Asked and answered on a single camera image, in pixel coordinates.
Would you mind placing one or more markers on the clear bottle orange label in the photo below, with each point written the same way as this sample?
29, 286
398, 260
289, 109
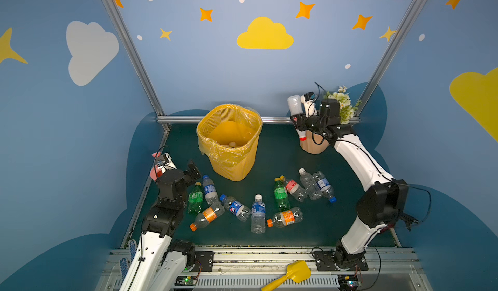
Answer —
207, 216
286, 218

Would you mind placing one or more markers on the clear bottle white cap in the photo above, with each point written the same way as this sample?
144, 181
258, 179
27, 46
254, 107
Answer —
309, 184

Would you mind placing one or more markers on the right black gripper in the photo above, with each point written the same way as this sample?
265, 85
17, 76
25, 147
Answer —
305, 121

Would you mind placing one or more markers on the right green circuit board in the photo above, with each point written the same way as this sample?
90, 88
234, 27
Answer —
348, 283

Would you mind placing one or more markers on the blue dotted work glove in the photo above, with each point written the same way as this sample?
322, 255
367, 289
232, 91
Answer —
124, 262

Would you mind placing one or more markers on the yellow plastic bin liner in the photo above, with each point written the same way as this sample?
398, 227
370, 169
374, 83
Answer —
218, 151

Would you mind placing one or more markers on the pink watering can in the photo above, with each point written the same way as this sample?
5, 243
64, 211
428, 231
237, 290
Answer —
155, 175

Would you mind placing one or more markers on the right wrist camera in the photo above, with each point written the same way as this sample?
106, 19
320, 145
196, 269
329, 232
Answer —
309, 103

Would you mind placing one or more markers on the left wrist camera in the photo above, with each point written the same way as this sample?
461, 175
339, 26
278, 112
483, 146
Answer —
162, 162

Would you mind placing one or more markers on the yellow mesh waste bin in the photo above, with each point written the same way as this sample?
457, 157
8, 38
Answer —
233, 154

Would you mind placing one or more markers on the clear bottle pink label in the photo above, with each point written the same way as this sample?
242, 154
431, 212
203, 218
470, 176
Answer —
294, 189

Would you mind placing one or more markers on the pepsi bottle blue cap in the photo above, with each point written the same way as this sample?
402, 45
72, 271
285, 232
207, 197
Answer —
242, 212

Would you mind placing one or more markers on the water bottle blue label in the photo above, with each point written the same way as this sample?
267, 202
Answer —
258, 217
210, 192

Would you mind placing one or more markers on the yellow toy shovel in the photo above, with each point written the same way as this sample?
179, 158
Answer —
296, 271

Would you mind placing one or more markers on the white bottle red cap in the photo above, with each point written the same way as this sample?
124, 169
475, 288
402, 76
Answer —
295, 107

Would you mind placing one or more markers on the green bottle yellow cap centre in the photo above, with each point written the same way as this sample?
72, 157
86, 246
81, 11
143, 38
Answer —
281, 195

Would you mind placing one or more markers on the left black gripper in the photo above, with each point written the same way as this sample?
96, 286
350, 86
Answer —
186, 175

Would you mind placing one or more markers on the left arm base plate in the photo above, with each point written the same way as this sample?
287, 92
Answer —
203, 260

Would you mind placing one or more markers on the left green circuit board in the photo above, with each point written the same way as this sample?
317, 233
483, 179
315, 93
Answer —
185, 281

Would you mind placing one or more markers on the ribbed terracotta flower pot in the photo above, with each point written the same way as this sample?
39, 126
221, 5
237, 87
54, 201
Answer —
313, 143

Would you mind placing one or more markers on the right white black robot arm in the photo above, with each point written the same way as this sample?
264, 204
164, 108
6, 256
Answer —
383, 202

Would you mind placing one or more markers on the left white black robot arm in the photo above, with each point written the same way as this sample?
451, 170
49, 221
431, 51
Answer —
160, 259

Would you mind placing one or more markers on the clear bottle blue cap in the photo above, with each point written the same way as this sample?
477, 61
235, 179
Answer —
324, 186

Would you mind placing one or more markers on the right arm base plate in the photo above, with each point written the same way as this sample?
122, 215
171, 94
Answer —
326, 261

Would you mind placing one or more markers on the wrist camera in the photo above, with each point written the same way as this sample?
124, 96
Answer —
309, 103
162, 162

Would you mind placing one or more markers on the green bottle left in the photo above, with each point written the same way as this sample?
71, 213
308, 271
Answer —
195, 199

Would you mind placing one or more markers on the white green artificial flowers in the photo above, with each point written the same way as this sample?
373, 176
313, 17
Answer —
347, 108

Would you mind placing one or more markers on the green circuit board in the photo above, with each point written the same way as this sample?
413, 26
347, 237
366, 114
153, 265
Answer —
185, 281
348, 283

